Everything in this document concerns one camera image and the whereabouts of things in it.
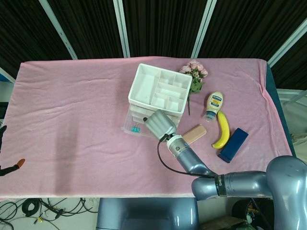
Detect black floor cables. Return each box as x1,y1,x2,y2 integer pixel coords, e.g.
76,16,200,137
0,197,100,226

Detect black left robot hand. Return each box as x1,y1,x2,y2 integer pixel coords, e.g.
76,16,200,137
0,125,26,177

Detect pink artificial flower bouquet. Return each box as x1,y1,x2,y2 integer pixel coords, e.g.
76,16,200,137
179,59,209,116

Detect mayonnaise squeeze bottle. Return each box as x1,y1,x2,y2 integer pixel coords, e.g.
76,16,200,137
203,92,225,122

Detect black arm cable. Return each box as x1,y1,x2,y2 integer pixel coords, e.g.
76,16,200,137
157,133,216,179

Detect blue-grey robot torso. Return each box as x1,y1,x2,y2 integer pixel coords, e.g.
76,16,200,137
95,197,200,230

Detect clear drawer with binder clip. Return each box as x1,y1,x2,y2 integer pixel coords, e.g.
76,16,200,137
121,105,179,139

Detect dark blue box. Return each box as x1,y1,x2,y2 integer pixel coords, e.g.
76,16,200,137
217,127,249,163

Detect yellow banana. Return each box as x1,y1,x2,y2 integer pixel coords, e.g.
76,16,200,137
211,111,230,150

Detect white drawer organizer box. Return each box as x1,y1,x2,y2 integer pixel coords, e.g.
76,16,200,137
126,63,193,130

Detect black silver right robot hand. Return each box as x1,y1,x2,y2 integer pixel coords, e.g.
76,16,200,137
143,109,178,140

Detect teal binder clip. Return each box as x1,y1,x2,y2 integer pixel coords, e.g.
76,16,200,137
130,122,142,134

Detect pink fleece table cloth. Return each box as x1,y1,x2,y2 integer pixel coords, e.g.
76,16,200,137
0,56,297,199

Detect white partition post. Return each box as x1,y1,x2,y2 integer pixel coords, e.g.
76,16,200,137
267,18,307,69
191,0,218,59
112,0,130,58
38,0,78,60

